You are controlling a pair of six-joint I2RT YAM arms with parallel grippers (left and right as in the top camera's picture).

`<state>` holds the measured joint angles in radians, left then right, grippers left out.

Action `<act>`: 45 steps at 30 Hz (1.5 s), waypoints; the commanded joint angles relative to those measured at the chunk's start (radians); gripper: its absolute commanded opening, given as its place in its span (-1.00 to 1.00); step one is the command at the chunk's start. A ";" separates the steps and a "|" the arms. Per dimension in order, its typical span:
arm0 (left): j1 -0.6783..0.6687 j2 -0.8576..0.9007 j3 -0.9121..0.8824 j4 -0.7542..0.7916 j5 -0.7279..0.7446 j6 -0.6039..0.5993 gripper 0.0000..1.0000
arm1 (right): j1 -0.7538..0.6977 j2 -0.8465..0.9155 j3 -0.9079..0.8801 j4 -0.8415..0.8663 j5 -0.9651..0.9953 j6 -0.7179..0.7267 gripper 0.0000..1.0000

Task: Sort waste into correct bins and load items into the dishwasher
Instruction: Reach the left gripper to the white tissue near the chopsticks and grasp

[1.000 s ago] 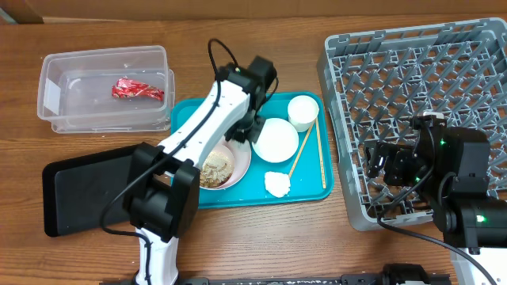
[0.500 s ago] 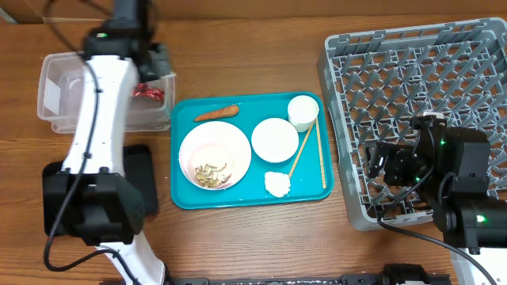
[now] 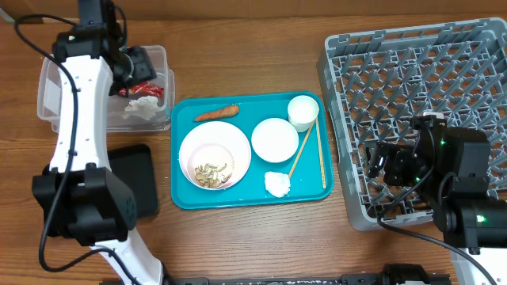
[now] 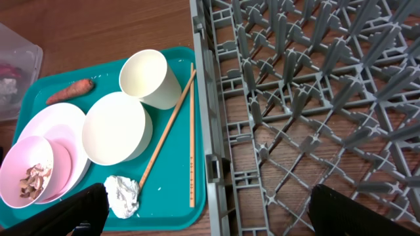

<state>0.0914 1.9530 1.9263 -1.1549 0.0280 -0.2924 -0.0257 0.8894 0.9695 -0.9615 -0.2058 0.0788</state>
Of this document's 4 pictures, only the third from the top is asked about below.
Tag black bin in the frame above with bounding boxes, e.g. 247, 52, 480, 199
108, 144, 159, 218

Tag wooden chopstick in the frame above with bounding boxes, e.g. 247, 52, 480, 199
315, 116, 326, 189
288, 119, 317, 179

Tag right wooden chopstick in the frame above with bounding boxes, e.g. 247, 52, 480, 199
315, 116, 326, 189

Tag teal tray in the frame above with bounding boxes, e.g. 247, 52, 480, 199
170, 91, 334, 210

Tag clear plastic bin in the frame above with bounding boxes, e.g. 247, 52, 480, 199
37, 45, 175, 132

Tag foil-like white paper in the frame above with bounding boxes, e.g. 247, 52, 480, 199
123, 96, 158, 120

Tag black rail bottom edge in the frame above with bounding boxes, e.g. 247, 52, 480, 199
173, 263, 452, 285

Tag grey dishwasher rack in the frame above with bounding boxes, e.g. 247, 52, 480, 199
317, 17, 506, 231

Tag red wrapper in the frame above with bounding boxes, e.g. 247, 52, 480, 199
118, 82, 164, 98

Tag white cup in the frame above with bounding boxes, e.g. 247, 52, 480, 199
288, 95, 319, 132

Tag white tissue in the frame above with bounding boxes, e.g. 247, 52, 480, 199
265, 172, 291, 198

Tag food scraps in bowl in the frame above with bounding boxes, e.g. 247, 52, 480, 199
194, 163, 234, 188

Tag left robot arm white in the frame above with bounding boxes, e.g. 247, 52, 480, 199
32, 51, 170, 284

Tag carrot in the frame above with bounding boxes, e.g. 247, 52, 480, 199
194, 104, 239, 122

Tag left wooden chopstick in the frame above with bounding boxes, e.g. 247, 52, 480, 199
288, 119, 317, 179

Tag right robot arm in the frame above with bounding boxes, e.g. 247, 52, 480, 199
364, 115, 506, 284

